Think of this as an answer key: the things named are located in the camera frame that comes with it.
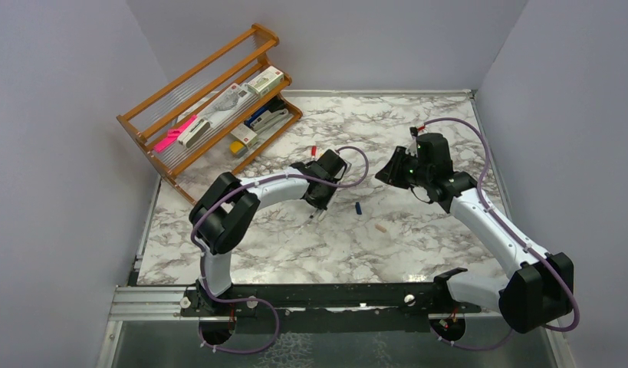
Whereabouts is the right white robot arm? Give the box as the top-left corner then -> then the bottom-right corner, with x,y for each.
375,133 -> 575,334

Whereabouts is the long white printed box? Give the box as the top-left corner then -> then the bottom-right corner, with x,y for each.
194,83 -> 254,127

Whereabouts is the yellow grey eraser block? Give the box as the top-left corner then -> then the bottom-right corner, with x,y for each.
229,141 -> 248,157

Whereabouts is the pink highlighter marker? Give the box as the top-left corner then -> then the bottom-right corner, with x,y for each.
153,114 -> 197,153

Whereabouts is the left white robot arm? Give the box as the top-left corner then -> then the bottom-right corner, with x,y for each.
189,149 -> 350,315

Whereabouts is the blue grey stapler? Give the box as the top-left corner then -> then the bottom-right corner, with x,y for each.
244,98 -> 288,133

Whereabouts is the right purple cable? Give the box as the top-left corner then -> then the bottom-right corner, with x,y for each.
420,117 -> 582,353

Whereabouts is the wooden shelf rack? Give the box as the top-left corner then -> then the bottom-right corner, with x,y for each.
117,24 -> 302,203

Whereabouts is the beige deli staples box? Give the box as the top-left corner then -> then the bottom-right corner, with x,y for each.
230,123 -> 258,148

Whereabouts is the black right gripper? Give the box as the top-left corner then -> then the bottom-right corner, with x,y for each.
376,146 -> 432,189

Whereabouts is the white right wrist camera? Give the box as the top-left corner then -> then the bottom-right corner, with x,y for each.
406,125 -> 426,156

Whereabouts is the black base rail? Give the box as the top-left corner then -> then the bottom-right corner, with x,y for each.
179,282 -> 481,335

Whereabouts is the green white deli box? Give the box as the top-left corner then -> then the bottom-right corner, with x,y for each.
248,66 -> 284,97

